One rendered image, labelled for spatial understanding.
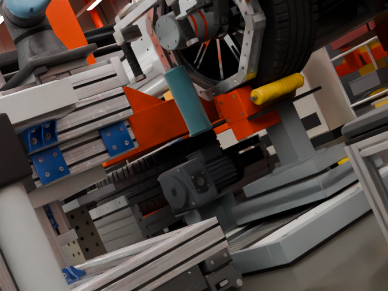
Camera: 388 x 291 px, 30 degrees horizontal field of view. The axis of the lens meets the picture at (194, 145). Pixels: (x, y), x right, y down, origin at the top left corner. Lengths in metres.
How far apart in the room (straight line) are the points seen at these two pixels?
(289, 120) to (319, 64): 5.04
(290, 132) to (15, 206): 2.33
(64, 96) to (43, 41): 0.24
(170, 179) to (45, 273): 2.37
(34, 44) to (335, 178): 1.15
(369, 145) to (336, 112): 6.34
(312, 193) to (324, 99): 5.11
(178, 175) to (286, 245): 0.76
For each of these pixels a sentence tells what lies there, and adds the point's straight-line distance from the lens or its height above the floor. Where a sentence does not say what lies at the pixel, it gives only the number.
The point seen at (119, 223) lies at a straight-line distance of 3.07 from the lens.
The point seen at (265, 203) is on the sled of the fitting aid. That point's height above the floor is 0.14.
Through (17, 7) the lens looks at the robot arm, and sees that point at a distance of 1.97.
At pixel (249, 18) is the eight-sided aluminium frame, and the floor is 0.76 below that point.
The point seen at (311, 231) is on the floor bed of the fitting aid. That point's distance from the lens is 2.24.
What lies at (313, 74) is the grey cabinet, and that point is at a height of 0.70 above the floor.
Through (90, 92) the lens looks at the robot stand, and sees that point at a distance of 2.08.
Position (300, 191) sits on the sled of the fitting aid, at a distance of 2.61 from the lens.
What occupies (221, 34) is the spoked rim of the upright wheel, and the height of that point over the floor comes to 0.80.
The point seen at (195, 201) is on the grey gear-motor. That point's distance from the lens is 2.78.
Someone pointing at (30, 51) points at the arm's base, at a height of 0.86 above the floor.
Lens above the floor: 0.39
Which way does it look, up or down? 1 degrees up
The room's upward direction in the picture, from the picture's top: 25 degrees counter-clockwise
